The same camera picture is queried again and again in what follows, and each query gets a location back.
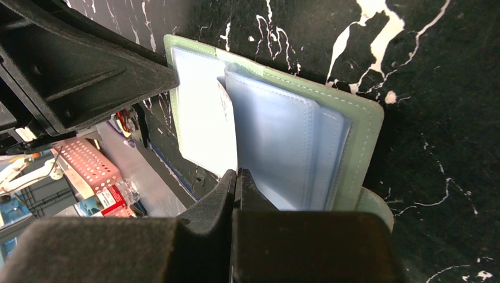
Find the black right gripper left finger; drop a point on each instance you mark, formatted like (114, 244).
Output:
(192, 247)

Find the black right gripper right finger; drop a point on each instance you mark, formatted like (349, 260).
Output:
(269, 245)

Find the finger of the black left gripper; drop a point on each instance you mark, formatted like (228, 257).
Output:
(68, 72)

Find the white silver card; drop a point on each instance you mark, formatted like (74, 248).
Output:
(227, 105)

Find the clear plastic bottle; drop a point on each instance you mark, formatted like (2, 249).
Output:
(118, 196)

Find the pink perforated box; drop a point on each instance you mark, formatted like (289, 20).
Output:
(87, 169)

